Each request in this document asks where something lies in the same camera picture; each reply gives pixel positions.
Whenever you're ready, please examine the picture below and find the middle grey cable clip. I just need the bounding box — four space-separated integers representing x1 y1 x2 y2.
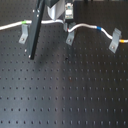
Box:
66 32 74 46

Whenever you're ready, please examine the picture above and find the white cable with coloured marks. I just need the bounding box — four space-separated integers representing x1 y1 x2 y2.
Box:
0 19 128 44

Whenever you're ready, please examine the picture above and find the grey cable clip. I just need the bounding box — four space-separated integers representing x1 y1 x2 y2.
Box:
19 24 28 44
109 28 121 53
66 32 74 46

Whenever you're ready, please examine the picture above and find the grey metal gripper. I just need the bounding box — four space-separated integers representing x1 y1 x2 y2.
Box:
28 0 74 60

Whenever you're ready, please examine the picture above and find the right grey cable clip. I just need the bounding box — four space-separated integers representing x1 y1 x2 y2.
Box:
109 28 121 53

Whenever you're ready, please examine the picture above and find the left grey cable clip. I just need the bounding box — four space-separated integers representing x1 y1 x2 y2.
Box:
19 24 28 44

